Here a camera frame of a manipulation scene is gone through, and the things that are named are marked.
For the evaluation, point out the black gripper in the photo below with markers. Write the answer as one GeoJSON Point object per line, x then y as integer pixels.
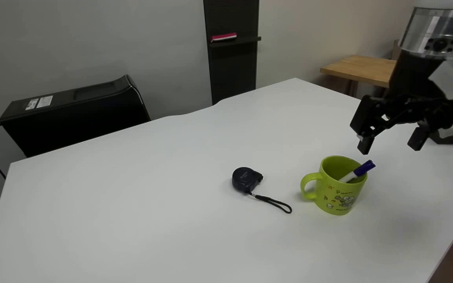
{"type": "Point", "coordinates": [413, 76]}

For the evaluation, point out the white marker with blue cap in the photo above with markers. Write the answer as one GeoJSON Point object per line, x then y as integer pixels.
{"type": "Point", "coordinates": [364, 168]}

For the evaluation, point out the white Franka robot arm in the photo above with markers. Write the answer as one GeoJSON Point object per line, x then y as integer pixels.
{"type": "Point", "coordinates": [418, 25]}

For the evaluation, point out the black object at table edge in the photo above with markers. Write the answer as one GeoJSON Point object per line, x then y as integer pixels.
{"type": "Point", "coordinates": [452, 140]}

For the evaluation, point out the wooden side table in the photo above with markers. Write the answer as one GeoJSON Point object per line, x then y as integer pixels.
{"type": "Point", "coordinates": [358, 68]}

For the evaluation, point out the lime green printed mug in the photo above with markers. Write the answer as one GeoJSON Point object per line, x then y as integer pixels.
{"type": "Point", "coordinates": [337, 198]}

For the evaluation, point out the tall black shelf cabinet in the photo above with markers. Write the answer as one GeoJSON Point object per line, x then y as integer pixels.
{"type": "Point", "coordinates": [232, 72]}

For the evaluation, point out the pink book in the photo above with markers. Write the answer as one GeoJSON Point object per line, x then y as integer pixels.
{"type": "Point", "coordinates": [224, 36]}

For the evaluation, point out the black computer case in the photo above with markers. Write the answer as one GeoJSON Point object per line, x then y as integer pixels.
{"type": "Point", "coordinates": [79, 118]}

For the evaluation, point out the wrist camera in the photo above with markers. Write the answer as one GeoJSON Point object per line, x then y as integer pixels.
{"type": "Point", "coordinates": [441, 44]}

